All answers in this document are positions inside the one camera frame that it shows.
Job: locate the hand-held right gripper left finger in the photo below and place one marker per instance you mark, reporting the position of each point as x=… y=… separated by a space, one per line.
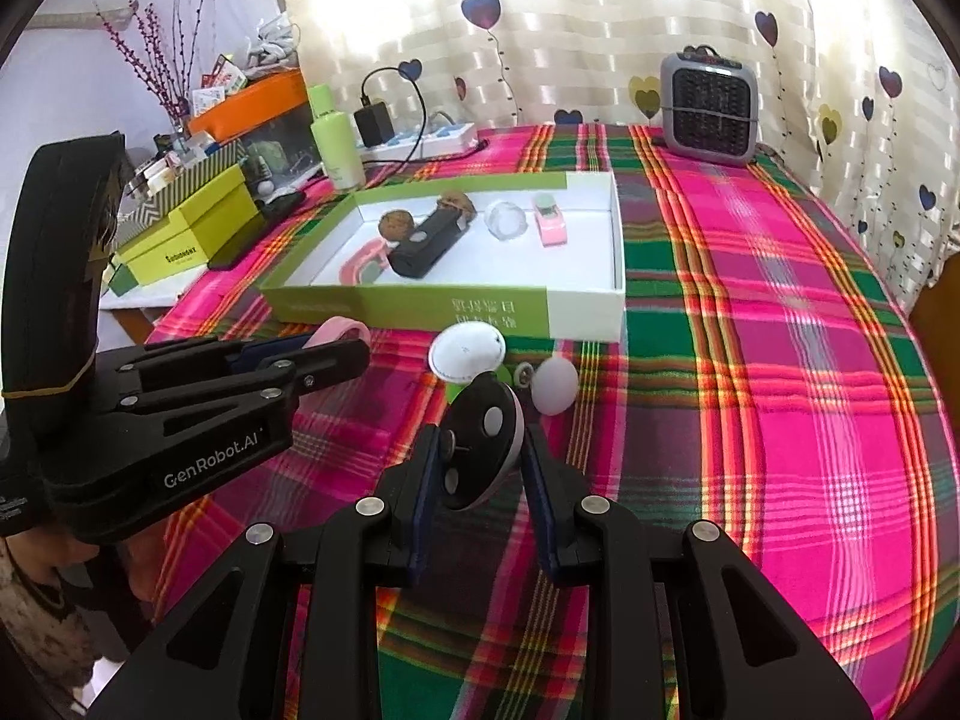
x=426 y=510

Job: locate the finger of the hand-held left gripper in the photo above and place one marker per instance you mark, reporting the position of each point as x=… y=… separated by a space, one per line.
x=330 y=364
x=270 y=352

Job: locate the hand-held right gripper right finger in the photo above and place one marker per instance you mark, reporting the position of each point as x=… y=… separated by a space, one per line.
x=541 y=517

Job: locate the black round pink-rimmed device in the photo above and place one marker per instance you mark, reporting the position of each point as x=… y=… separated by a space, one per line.
x=480 y=450

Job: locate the black rectangular device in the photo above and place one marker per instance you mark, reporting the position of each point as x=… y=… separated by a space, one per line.
x=420 y=247

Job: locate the white green-edged box tray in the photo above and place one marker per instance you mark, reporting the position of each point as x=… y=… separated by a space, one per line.
x=480 y=266

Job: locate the brown walnut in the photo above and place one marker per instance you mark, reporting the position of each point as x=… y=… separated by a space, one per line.
x=459 y=206
x=395 y=226

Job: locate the pink toy car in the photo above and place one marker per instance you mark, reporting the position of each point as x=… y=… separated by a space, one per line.
x=553 y=229

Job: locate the person's left forearm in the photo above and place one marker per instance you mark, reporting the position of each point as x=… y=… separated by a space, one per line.
x=112 y=600

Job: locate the dark green box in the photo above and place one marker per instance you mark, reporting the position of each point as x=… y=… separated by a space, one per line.
x=118 y=281

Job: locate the white side table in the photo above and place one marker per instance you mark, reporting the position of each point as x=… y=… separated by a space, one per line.
x=142 y=304

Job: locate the chevron patterned box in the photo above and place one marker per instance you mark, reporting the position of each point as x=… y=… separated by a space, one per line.
x=150 y=214

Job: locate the black smartphone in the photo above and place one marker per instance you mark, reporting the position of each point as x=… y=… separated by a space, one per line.
x=251 y=236

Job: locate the white ball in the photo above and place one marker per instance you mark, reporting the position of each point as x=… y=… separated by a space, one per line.
x=555 y=388

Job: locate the white round disc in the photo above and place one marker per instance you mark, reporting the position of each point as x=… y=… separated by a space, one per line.
x=465 y=351

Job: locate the lime green box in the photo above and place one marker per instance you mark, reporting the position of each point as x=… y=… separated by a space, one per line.
x=195 y=229

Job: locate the small cosmetic jars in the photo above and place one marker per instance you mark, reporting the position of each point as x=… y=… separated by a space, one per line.
x=176 y=161

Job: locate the light green bottle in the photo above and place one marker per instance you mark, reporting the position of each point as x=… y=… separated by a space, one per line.
x=337 y=146

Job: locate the dark glass case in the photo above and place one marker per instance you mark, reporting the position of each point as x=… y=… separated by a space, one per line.
x=281 y=135

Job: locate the clear transparent ornament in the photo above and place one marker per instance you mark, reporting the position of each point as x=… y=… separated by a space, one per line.
x=506 y=220

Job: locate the dried pink flower branches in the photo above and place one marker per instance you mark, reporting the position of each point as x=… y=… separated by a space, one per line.
x=161 y=67

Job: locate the black charger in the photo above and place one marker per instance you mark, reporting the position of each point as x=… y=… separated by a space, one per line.
x=373 y=126

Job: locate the white power strip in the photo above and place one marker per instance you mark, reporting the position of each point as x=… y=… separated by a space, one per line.
x=442 y=139

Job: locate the orange box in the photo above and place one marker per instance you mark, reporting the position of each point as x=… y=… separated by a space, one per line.
x=255 y=101

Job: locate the colorful paper packets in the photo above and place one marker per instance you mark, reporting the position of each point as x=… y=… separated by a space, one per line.
x=221 y=82

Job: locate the white bundled bag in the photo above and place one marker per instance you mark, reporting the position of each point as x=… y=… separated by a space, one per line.
x=274 y=41

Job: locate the person's patterned clothing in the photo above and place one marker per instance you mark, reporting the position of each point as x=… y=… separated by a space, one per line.
x=37 y=615

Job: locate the heart print curtain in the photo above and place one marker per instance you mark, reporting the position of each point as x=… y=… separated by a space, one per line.
x=600 y=30

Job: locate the brown wooden furniture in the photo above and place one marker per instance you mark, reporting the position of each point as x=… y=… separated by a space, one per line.
x=937 y=337

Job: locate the grey space heater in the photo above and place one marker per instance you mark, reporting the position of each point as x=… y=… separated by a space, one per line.
x=709 y=109

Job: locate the white wall pipe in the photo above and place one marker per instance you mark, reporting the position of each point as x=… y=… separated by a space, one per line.
x=75 y=17

